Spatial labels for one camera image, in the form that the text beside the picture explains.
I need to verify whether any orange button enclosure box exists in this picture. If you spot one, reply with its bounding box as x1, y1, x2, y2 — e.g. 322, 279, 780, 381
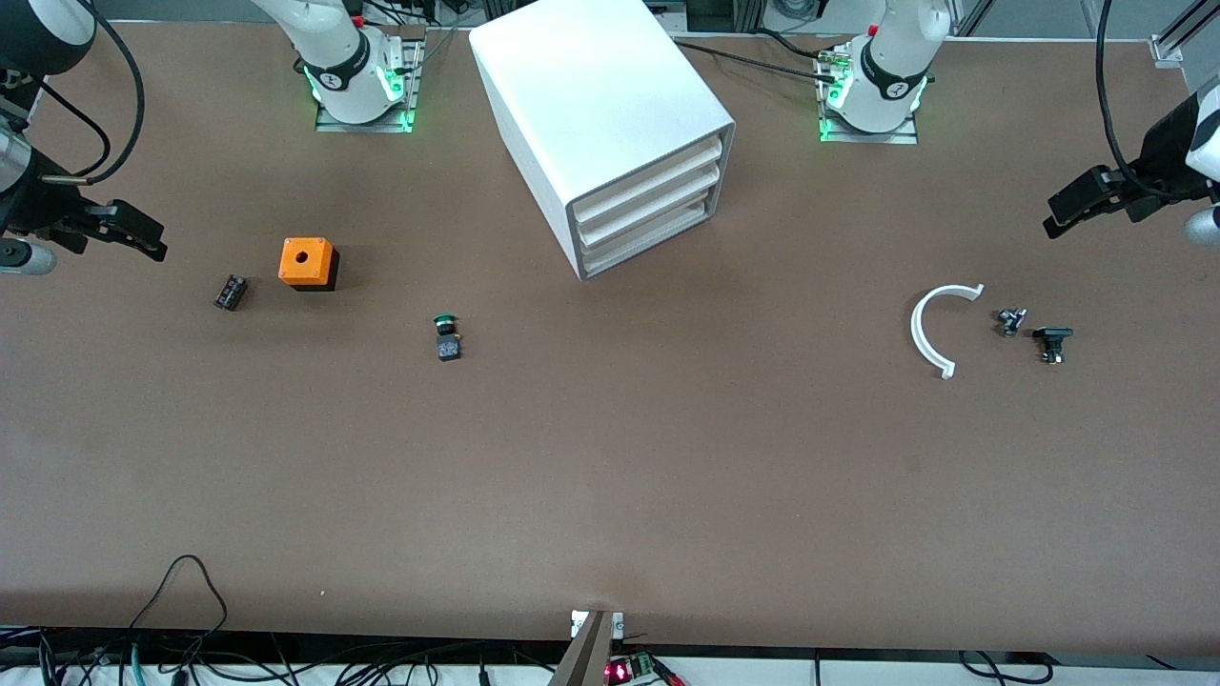
278, 237, 339, 292

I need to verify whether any circuit board with red light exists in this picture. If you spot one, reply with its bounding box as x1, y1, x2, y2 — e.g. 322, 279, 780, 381
605, 653, 661, 685

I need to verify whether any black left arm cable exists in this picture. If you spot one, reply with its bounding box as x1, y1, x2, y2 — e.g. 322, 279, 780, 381
1096, 0, 1149, 187

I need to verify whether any white plastic drawer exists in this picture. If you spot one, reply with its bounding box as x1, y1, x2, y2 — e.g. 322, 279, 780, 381
570, 136, 722, 222
581, 195, 711, 272
575, 164, 716, 246

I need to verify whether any white drawer cabinet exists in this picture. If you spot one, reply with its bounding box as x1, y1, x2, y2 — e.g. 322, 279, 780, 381
469, 0, 737, 282

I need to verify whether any aluminium frame profile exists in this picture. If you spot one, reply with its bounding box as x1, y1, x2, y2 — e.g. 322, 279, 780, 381
1149, 0, 1220, 68

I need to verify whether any white curved plastic arc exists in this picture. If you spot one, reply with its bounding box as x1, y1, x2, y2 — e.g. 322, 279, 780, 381
910, 283, 986, 380

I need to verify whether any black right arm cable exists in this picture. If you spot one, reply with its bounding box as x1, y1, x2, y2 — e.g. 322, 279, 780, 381
33, 19, 146, 184

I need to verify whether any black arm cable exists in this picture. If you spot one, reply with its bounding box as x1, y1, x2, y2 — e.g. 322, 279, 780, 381
33, 19, 146, 184
1096, 0, 1149, 187

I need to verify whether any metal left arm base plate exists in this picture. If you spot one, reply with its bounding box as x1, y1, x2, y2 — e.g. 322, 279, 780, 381
817, 48, 919, 146

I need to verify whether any grey metal camera bracket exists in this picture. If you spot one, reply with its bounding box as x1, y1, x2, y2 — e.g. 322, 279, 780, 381
548, 610, 625, 686

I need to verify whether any black looped cable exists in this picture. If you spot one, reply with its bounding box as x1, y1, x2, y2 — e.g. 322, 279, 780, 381
129, 555, 230, 635

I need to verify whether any black cable across table edge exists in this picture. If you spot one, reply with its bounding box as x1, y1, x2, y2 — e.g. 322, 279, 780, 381
672, 40, 842, 77

